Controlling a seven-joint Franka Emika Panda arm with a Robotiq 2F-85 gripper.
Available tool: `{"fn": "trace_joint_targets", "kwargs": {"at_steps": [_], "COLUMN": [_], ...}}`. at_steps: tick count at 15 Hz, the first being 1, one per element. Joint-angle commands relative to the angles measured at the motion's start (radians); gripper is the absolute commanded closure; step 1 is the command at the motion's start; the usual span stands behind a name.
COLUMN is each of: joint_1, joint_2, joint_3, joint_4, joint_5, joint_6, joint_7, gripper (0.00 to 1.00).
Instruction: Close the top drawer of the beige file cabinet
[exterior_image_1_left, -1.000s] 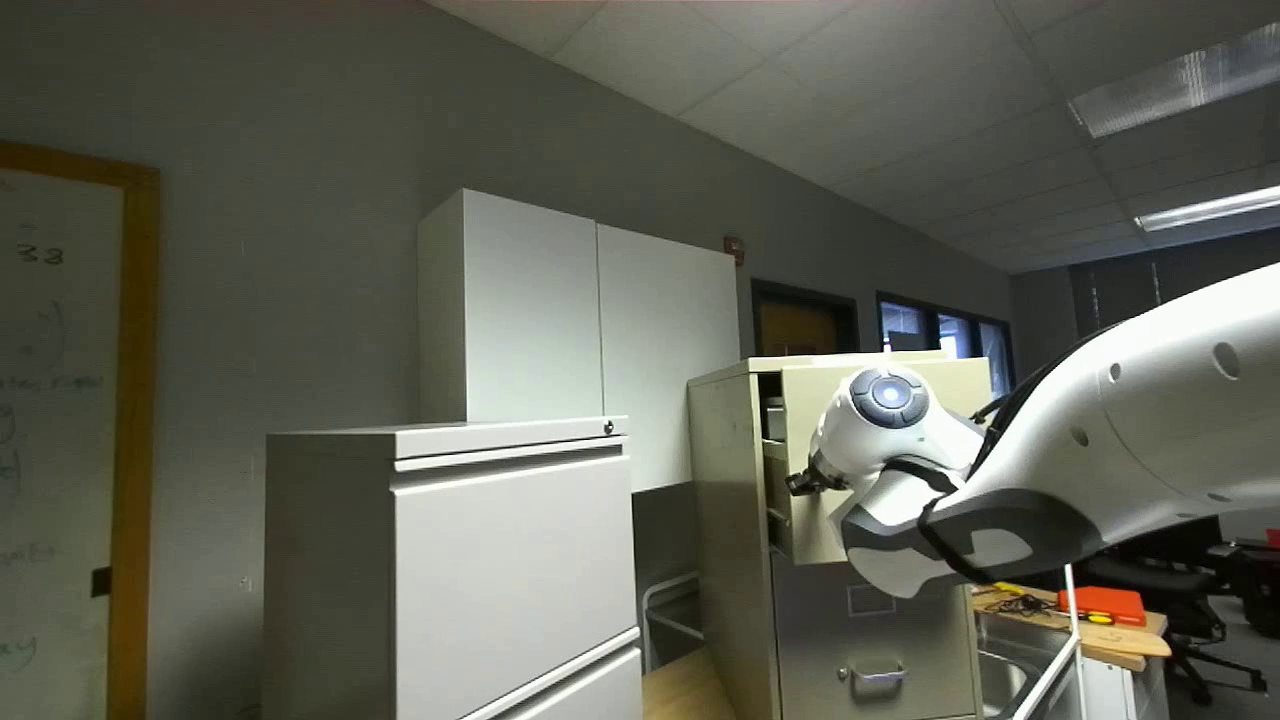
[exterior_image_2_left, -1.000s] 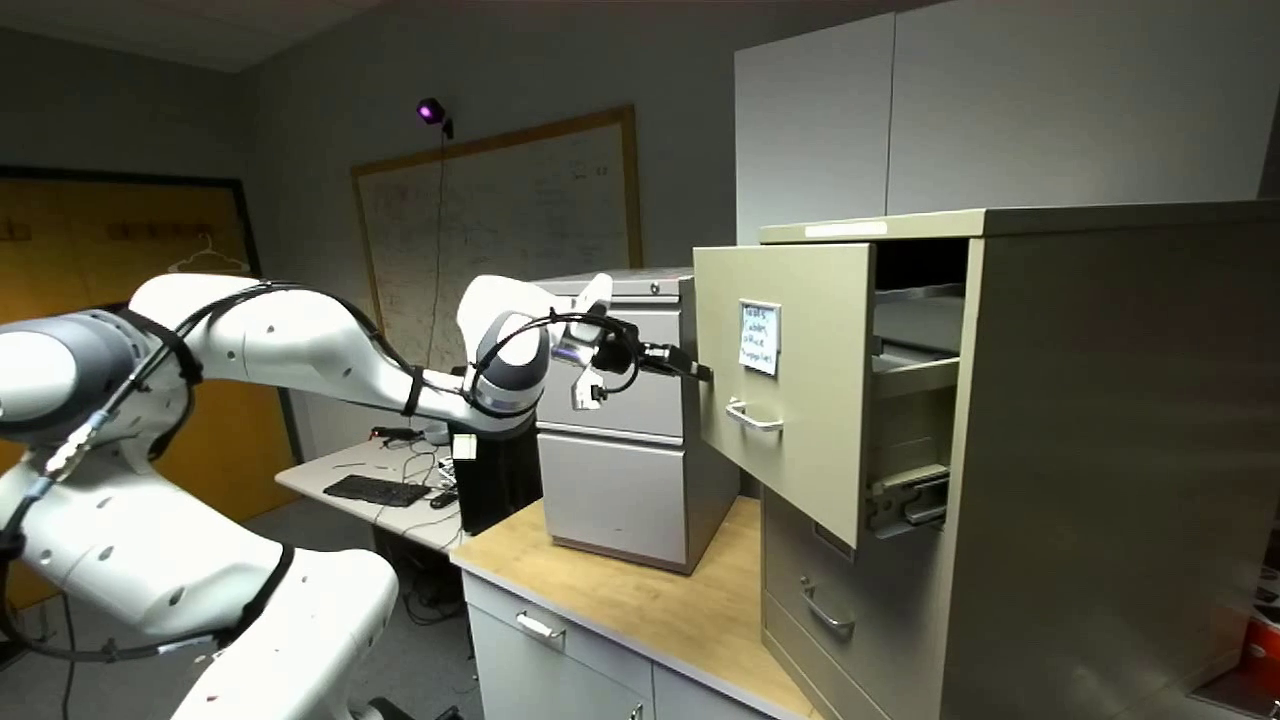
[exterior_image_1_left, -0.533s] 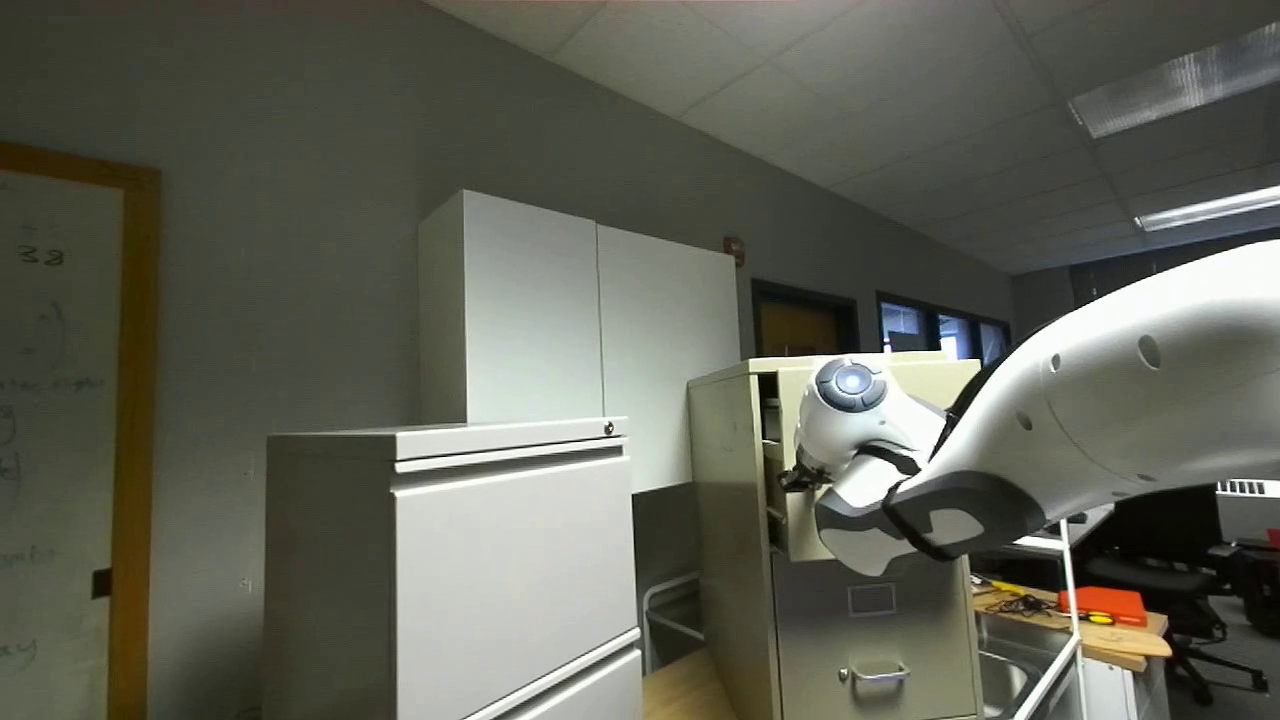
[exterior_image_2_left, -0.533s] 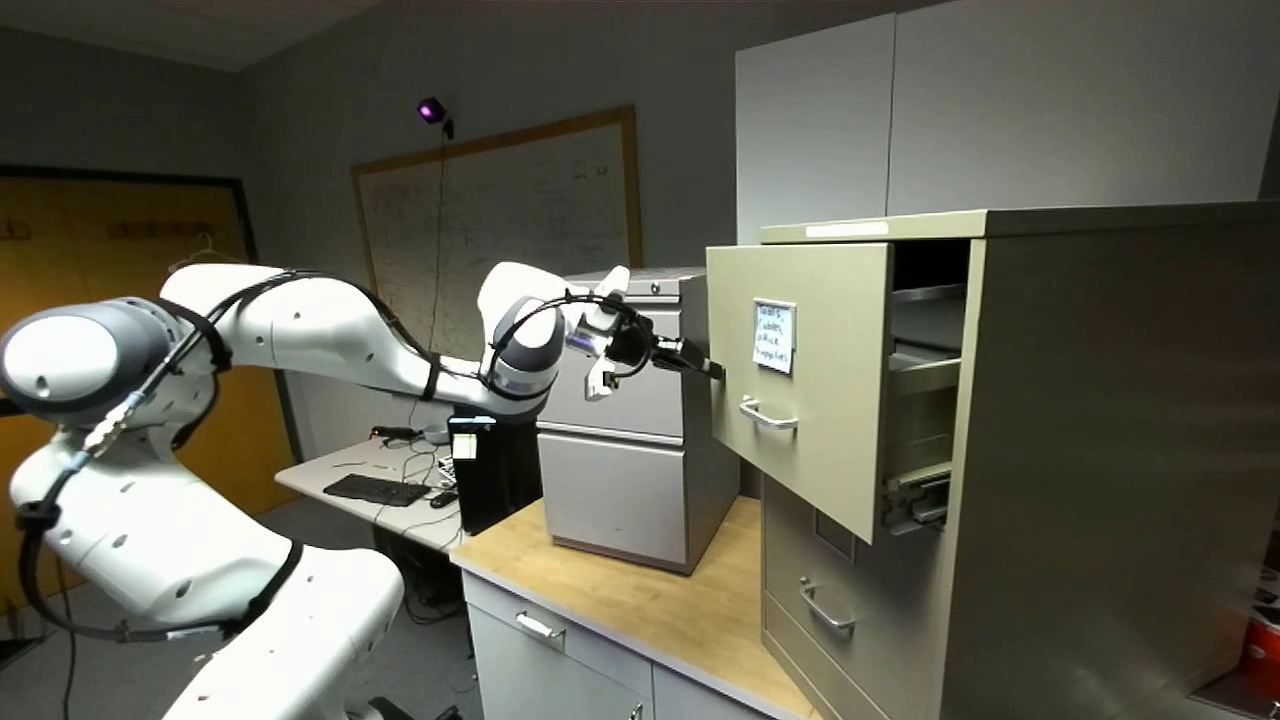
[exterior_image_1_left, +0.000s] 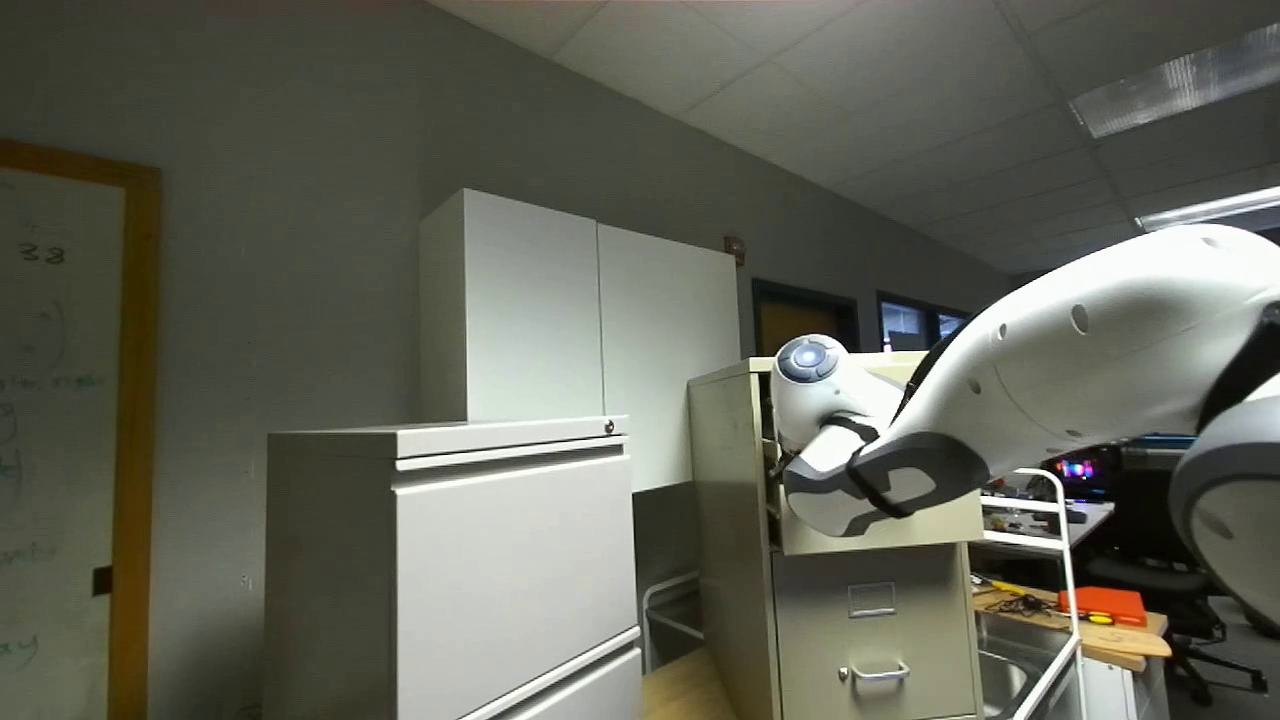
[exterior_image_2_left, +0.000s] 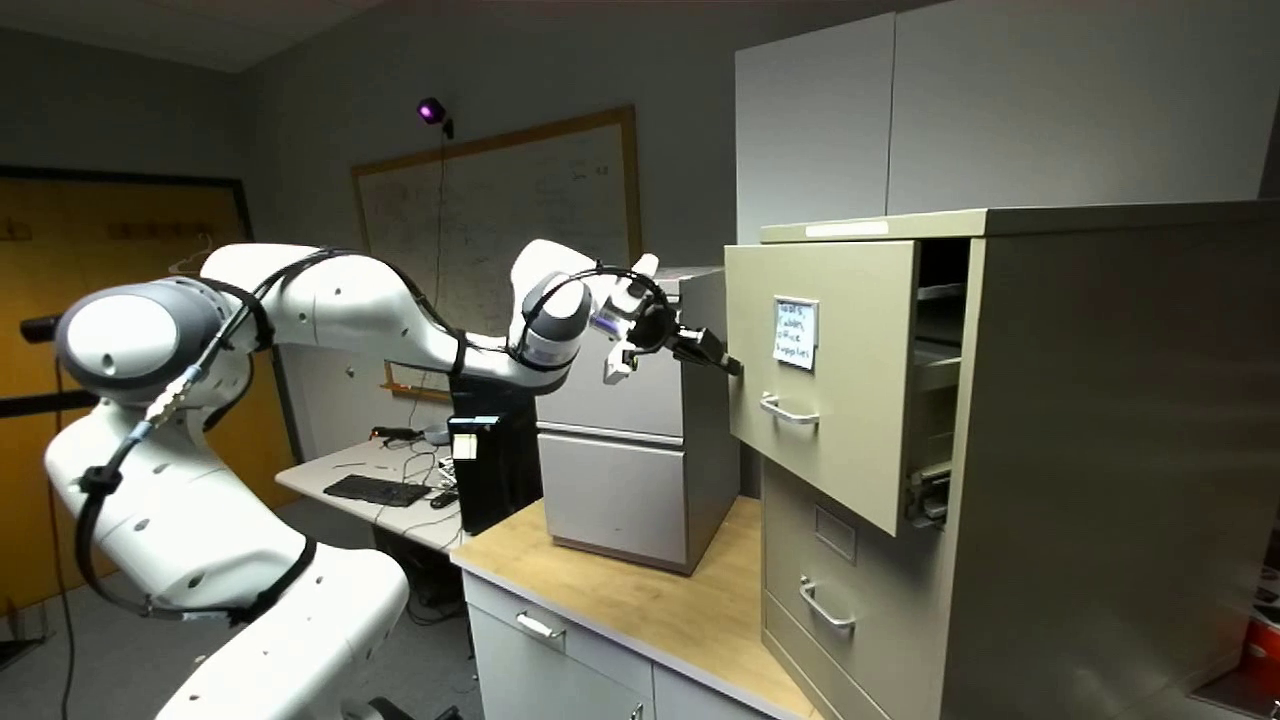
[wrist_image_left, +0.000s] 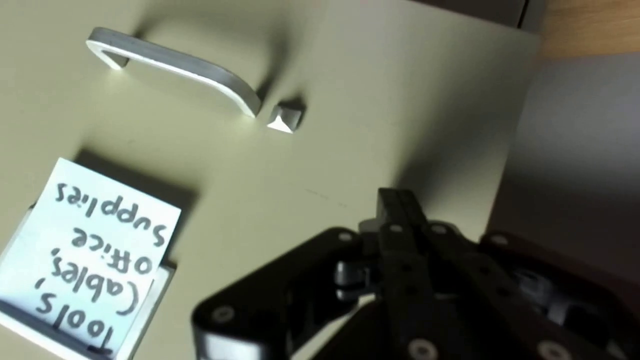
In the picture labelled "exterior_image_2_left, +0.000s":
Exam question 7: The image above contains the metal handle of unlabelled drawer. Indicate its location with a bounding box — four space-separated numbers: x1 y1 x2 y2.
793 570 866 641

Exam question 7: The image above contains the white drawer label card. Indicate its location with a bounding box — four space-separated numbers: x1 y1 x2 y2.
770 293 825 375

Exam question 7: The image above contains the beige labelled cabinet drawer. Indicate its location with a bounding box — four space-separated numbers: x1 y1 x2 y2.
720 236 972 539

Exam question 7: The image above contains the beige file cabinet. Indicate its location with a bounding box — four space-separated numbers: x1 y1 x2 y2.
720 201 1280 720

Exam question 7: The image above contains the camera with purple light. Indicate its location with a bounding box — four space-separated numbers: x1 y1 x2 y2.
409 90 461 143

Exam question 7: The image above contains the grey lateral file cabinet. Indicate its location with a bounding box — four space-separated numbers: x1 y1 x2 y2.
532 259 749 581

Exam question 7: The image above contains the whiteboard with wooden frame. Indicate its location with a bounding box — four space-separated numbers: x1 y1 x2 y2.
350 99 647 338

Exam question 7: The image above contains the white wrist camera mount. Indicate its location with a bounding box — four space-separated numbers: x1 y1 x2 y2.
600 248 670 387

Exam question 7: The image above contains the beige unlabelled cabinet drawer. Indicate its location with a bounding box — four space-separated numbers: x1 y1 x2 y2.
757 454 969 720

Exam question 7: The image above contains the grey office desk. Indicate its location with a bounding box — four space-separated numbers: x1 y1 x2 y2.
272 427 471 560

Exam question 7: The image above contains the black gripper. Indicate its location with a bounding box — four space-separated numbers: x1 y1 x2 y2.
621 273 749 382

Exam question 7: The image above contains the metal base cabinet handle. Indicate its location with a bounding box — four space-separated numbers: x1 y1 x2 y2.
507 609 572 649

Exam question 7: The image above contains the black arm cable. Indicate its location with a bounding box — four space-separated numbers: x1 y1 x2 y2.
70 242 328 620

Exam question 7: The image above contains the black keyboard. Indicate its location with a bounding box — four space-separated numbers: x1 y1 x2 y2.
320 466 441 511

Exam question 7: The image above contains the black computer tower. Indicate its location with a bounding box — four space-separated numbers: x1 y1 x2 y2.
444 367 543 539

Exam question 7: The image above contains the metal handle of labelled drawer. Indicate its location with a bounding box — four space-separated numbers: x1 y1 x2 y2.
757 387 825 440

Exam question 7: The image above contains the white base cabinet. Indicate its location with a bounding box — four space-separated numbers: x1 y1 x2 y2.
456 563 778 720

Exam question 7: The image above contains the yellow door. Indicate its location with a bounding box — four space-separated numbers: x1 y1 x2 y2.
0 164 301 620

